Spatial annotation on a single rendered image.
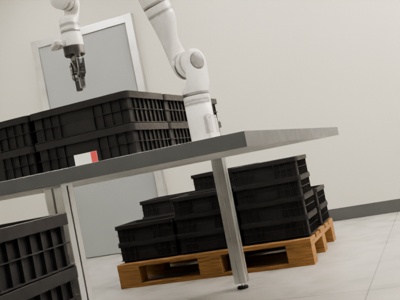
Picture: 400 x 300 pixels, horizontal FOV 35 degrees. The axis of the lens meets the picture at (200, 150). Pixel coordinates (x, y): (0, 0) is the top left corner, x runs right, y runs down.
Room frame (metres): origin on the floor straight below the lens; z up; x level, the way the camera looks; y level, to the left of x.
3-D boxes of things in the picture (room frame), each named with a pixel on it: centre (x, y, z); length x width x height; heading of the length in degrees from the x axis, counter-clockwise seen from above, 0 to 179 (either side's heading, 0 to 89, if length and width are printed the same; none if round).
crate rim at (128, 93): (2.26, 0.33, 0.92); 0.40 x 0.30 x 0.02; 69
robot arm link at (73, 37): (2.21, 0.39, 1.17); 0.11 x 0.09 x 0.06; 114
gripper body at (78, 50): (2.22, 0.37, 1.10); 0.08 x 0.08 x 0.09
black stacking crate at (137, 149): (2.26, 0.33, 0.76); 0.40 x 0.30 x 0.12; 69
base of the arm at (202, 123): (2.14, -0.02, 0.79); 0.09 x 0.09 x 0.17; 58
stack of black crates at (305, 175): (3.66, -0.38, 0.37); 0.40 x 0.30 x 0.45; 70
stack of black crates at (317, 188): (4.04, -0.52, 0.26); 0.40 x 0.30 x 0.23; 70
